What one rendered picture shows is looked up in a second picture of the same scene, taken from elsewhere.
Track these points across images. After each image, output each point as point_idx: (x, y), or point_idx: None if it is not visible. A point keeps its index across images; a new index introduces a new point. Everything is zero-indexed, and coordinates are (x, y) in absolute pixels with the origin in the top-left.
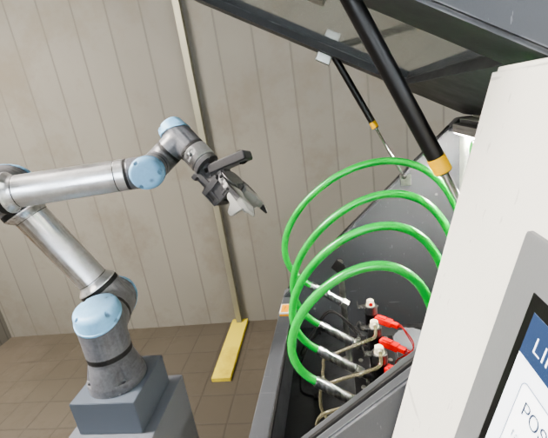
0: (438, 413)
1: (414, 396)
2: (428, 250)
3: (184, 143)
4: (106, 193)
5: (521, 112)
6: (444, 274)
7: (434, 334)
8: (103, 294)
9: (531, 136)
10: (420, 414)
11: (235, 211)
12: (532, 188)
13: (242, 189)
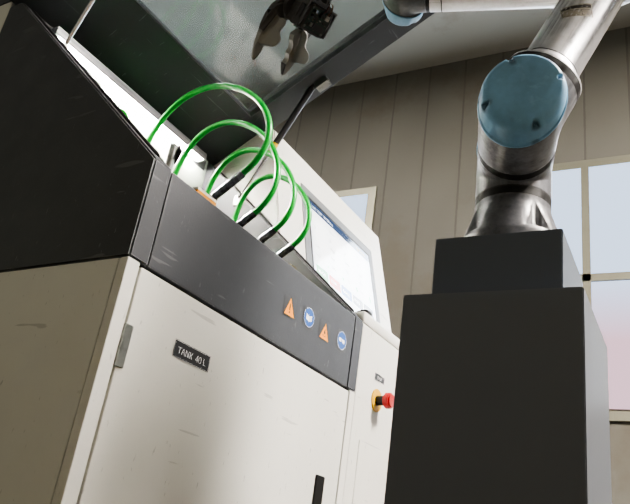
0: (297, 233)
1: (286, 236)
2: (220, 172)
3: None
4: (458, 9)
5: (288, 152)
6: (281, 188)
7: (285, 209)
8: None
9: (293, 161)
10: (291, 240)
11: (301, 61)
12: (297, 173)
13: (280, 17)
